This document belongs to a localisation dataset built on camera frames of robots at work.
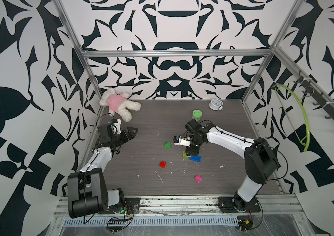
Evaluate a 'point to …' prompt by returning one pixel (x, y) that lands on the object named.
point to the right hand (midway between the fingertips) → (187, 146)
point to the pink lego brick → (198, 178)
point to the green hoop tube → (307, 144)
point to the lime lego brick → (184, 155)
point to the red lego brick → (162, 164)
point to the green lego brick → (167, 145)
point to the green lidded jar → (197, 114)
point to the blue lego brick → (196, 158)
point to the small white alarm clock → (216, 104)
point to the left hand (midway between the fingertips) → (131, 129)
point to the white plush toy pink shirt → (119, 103)
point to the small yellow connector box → (244, 224)
